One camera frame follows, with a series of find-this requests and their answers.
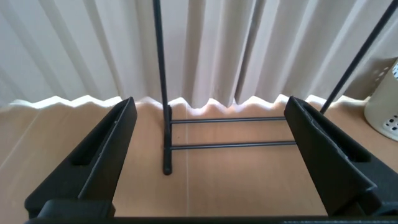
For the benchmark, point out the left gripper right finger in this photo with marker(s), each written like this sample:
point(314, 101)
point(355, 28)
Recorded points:
point(339, 186)

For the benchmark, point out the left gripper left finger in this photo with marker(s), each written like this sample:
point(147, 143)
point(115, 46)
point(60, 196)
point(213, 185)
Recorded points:
point(93, 186)

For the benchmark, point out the white laundry basket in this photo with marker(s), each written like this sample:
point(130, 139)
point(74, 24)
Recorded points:
point(382, 102)

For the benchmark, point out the black clothes rack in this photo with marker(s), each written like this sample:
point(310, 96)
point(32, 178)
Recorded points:
point(161, 62)

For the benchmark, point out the beige curtain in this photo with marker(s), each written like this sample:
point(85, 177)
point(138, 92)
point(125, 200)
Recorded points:
point(93, 46)

